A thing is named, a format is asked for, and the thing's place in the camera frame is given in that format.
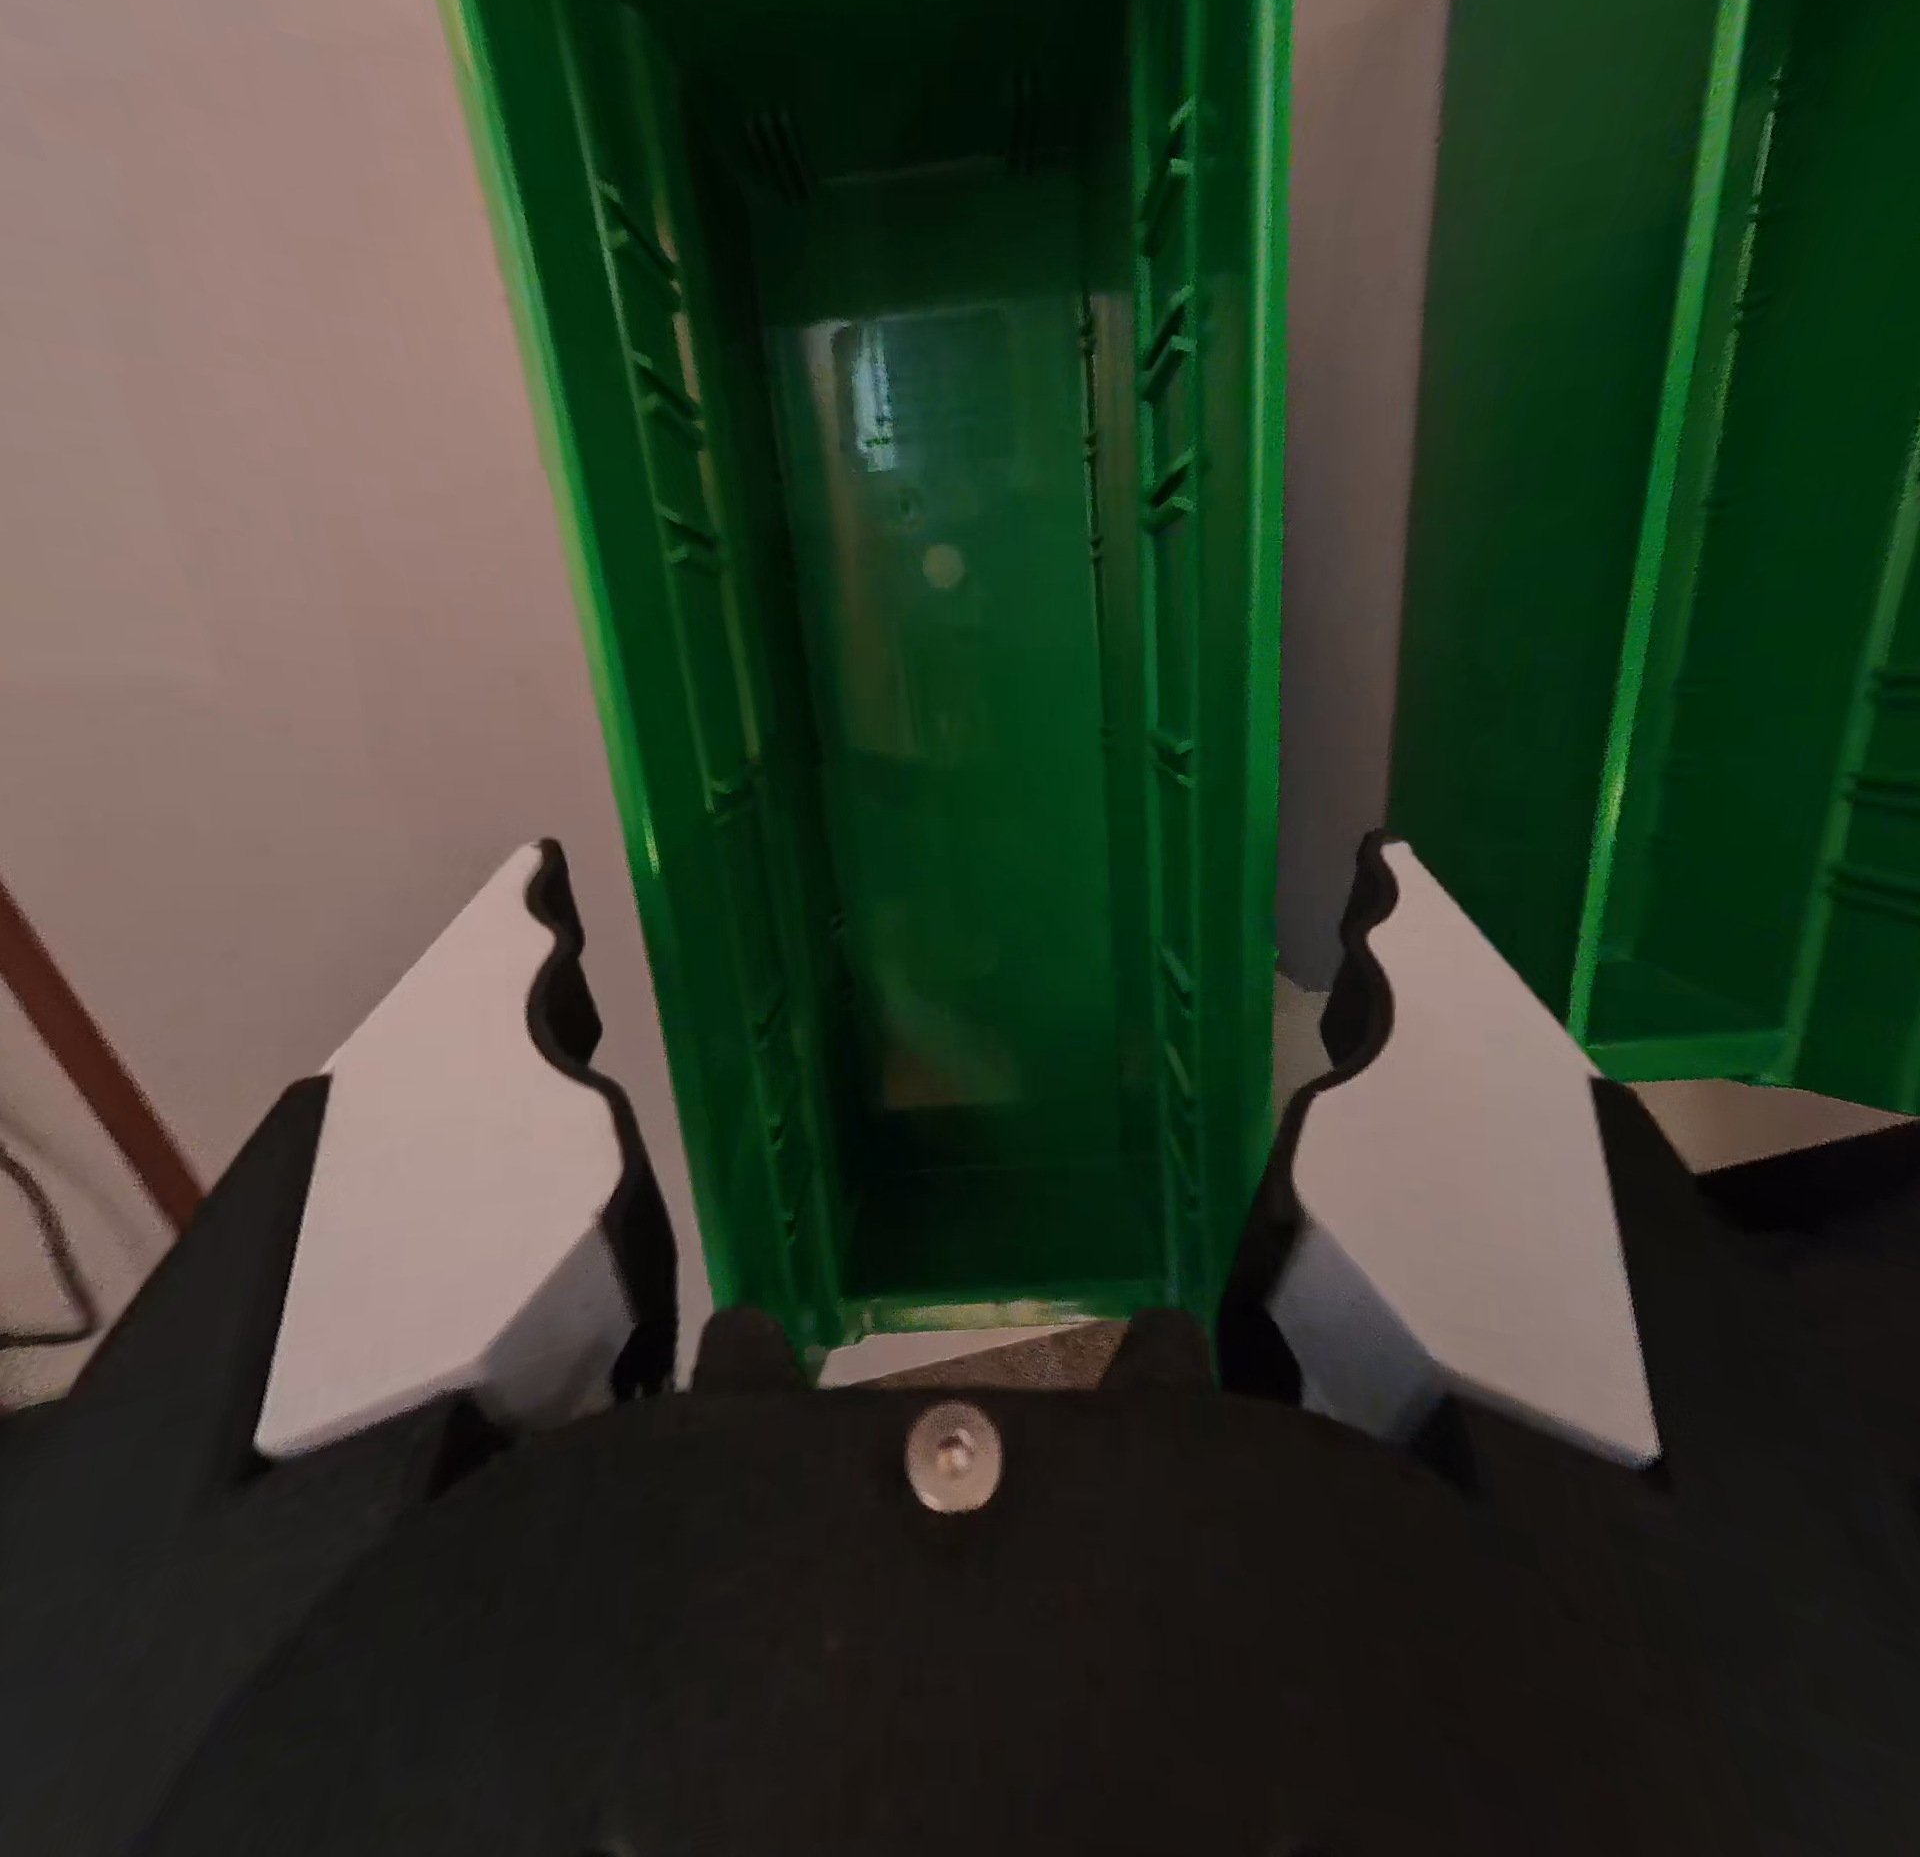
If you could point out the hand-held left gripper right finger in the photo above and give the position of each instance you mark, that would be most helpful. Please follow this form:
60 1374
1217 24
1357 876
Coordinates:
1470 1181

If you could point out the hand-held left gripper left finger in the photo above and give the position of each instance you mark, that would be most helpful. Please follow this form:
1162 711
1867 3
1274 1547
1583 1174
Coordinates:
449 1169

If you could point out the green plastic bin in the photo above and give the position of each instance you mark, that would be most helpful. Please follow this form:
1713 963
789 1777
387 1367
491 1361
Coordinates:
960 689
1530 464

